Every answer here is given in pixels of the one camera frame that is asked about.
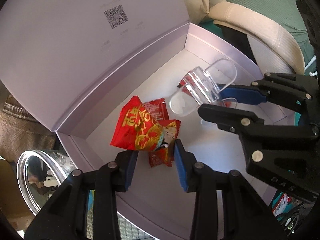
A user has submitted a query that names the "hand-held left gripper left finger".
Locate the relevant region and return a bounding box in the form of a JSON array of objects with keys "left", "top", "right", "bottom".
[{"left": 24, "top": 151, "right": 138, "bottom": 240}]

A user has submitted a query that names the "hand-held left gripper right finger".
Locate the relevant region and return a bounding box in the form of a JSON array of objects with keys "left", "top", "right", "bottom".
[{"left": 174, "top": 139, "right": 289, "bottom": 240}]

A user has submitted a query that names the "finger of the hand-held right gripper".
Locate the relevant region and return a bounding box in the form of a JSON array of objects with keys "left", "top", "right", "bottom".
[
  {"left": 219, "top": 72, "right": 320, "bottom": 114},
  {"left": 197, "top": 104, "right": 320, "bottom": 202}
]

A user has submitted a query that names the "clear plastic capsule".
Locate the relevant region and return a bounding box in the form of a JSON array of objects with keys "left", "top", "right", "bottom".
[{"left": 169, "top": 58, "right": 237, "bottom": 117}]

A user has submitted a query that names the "red gold snack packet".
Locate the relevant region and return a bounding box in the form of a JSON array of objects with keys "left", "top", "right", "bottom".
[
  {"left": 148, "top": 119, "right": 182, "bottom": 168},
  {"left": 110, "top": 95, "right": 165, "bottom": 152}
]

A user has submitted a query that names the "red white seasoning packet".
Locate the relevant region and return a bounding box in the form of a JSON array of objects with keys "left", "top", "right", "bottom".
[{"left": 274, "top": 196, "right": 293, "bottom": 213}]

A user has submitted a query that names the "red snack packet white print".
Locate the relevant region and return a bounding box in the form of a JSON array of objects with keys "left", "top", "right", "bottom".
[{"left": 142, "top": 98, "right": 170, "bottom": 122}]

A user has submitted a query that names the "white hinged gift box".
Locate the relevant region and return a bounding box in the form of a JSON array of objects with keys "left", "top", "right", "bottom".
[{"left": 0, "top": 0, "right": 297, "bottom": 240}]

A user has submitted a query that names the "beige cap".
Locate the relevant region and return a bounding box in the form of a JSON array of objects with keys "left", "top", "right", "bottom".
[{"left": 209, "top": 4, "right": 305, "bottom": 75}]

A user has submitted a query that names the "clear jar blue label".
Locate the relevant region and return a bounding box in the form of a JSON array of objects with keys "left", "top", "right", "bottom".
[{"left": 16, "top": 149, "right": 83, "bottom": 217}]

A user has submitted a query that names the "beige puffer jacket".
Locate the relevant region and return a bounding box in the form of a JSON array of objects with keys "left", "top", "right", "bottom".
[{"left": 180, "top": 0, "right": 220, "bottom": 23}]

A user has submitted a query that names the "brown cushion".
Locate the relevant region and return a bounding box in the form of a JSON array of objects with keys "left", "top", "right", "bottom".
[{"left": 0, "top": 95, "right": 60, "bottom": 163}]

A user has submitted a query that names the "black cable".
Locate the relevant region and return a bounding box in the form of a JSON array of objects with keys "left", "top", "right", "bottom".
[{"left": 276, "top": 211, "right": 302, "bottom": 234}]

